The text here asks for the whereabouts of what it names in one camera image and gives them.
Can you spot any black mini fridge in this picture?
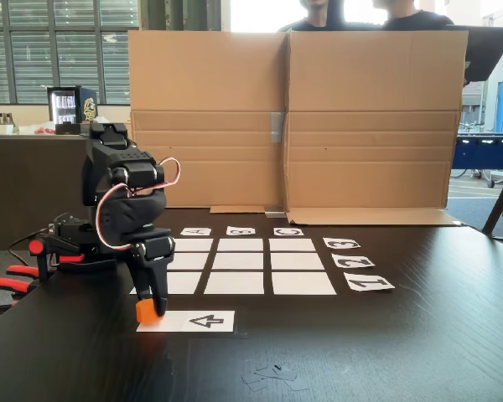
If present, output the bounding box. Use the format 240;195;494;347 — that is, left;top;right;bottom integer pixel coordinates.
46;85;99;136

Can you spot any white paper grid black tape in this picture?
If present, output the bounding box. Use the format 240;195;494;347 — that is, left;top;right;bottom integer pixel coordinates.
128;237;339;296

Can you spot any paper sheet number 1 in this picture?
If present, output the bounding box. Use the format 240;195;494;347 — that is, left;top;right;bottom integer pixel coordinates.
342;271;397;293

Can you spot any paper sheet number 2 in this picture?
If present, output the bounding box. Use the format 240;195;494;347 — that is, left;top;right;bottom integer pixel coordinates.
330;253;377;270

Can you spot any blue foosball table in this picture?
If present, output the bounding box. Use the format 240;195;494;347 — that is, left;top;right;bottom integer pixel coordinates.
449;132;503;189

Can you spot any red white servo cable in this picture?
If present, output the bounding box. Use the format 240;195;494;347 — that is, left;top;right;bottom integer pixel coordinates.
94;157;182;252

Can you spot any round orange token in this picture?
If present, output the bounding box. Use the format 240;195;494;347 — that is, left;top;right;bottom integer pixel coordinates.
135;297;163;325

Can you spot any paper sheet number 3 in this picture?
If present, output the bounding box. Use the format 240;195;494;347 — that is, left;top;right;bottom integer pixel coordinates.
321;236;361;251

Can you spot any dark wooden stand leg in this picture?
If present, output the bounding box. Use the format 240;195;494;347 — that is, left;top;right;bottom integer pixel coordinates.
480;157;503;236

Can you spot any black laptop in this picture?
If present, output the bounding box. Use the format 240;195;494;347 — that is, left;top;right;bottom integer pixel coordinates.
446;23;503;87

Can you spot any red black clamp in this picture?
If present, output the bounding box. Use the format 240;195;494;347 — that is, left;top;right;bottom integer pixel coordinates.
27;234;87;286
0;263;41;316

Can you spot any brown cardboard panel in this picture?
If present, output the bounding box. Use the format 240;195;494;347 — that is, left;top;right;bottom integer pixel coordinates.
284;28;470;228
127;28;289;215

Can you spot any white arrow paper sheet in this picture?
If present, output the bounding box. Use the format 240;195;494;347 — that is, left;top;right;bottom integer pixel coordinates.
135;310;236;334

